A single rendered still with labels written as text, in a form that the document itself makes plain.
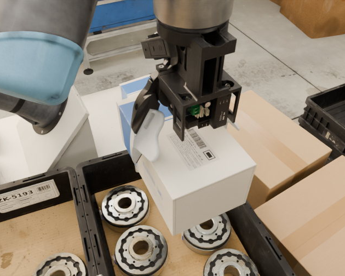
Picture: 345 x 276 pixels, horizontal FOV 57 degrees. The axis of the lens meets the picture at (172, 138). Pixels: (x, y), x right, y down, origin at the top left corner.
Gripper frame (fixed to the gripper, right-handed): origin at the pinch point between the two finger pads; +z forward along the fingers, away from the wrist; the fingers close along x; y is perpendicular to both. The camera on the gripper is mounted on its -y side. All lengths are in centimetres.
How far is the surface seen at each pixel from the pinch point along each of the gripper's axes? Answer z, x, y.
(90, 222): 18.5, -15.6, -4.6
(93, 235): 18.5, -15.8, -1.8
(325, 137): 62, 85, -27
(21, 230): 28.6, -29.5, -15.4
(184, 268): 28.5, -1.8, 7.2
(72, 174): 18.6, -16.0, -16.9
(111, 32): 83, 43, -193
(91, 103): 42, -2, -66
